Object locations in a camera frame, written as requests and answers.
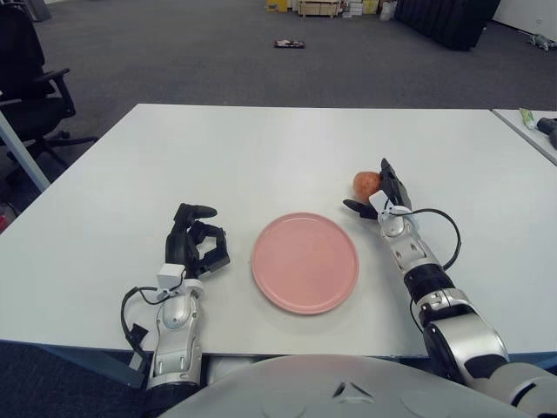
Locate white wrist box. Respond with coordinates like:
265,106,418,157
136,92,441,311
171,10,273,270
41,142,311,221
368,189,395,214
156,262,186,292

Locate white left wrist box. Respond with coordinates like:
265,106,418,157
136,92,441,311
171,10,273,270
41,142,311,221
156,262,186,292

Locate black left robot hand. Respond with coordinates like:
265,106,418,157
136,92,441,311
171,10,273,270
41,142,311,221
164,203,232,280

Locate white cardboard boxes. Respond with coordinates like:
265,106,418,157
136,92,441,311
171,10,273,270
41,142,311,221
341,0,379,18

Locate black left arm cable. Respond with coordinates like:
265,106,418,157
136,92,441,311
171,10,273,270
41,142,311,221
120,285,162,349

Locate black office chair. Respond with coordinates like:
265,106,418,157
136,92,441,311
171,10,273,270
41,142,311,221
0,3,99,184

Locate grey robot dog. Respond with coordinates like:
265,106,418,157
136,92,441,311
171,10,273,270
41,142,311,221
527,33,556,51

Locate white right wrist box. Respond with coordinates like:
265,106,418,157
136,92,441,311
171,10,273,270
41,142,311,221
368,189,395,214

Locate black partition curtain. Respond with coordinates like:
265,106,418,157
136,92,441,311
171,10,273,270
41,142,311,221
394,0,501,52

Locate red yellow apple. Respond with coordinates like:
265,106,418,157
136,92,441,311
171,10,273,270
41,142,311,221
352,171,384,202

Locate grey slanted table leg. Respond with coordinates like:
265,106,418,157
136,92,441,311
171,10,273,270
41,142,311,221
0,106,51,192

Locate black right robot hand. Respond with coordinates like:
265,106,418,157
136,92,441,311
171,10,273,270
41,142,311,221
342,158,413,221

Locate grey robot torso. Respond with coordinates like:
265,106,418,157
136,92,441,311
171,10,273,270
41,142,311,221
145,354,557,418

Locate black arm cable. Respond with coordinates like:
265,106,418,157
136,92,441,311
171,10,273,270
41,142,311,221
120,285,162,349
408,208,461,271

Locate pink round plate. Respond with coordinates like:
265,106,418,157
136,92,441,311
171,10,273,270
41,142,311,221
252,212,361,316

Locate wooden crate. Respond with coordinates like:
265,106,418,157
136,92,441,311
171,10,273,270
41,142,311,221
298,0,341,18

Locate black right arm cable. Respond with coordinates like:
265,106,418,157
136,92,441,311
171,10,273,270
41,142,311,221
408,208,461,271

